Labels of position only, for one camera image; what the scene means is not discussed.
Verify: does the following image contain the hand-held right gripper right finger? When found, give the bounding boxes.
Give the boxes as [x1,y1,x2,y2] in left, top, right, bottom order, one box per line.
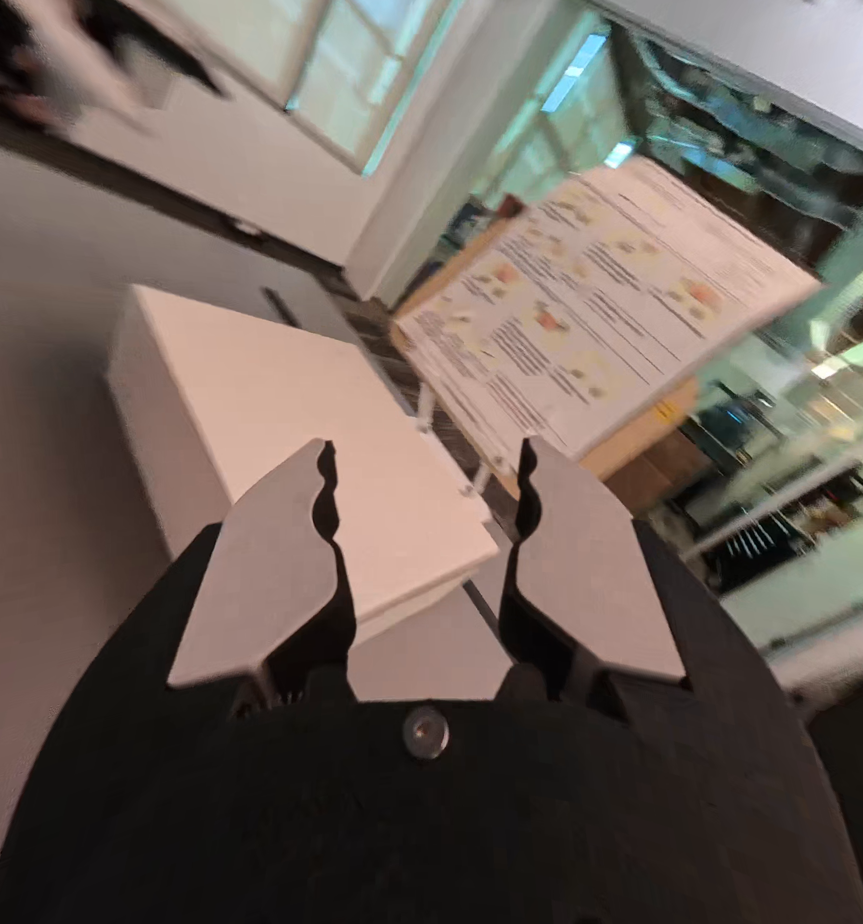
[498,435,688,701]

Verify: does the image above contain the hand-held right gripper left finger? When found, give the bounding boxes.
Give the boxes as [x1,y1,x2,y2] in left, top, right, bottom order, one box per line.
[166,437,360,707]

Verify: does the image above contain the white cardboard box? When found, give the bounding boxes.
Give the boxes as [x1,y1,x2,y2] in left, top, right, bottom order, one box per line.
[106,283,502,647]

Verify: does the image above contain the window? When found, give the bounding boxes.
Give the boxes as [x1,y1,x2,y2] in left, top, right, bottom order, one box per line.
[285,0,470,179]

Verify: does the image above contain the small black device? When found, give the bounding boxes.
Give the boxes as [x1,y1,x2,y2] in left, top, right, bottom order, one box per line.
[260,286,301,327]

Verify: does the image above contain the printed instruction sheet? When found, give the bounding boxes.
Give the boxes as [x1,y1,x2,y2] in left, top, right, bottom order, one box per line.
[395,155,825,463]

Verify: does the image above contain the metal storage shelving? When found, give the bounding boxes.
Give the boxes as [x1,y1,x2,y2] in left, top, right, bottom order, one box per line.
[608,20,863,603]

